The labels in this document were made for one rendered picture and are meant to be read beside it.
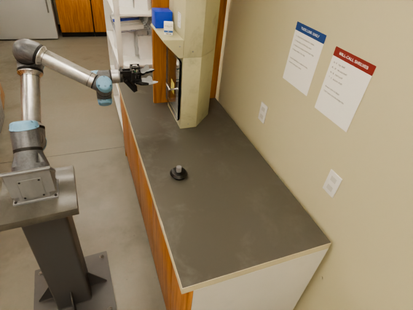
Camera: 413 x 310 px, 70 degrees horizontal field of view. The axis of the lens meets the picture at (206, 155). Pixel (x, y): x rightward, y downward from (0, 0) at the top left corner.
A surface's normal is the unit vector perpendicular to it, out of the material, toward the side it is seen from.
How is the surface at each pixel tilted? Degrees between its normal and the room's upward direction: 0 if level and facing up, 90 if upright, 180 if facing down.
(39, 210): 0
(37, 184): 90
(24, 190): 90
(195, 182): 0
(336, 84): 90
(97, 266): 0
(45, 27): 90
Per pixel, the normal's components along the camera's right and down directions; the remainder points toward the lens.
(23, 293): 0.09, -0.79
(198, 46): 0.35, 0.60
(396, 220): -0.93, 0.15
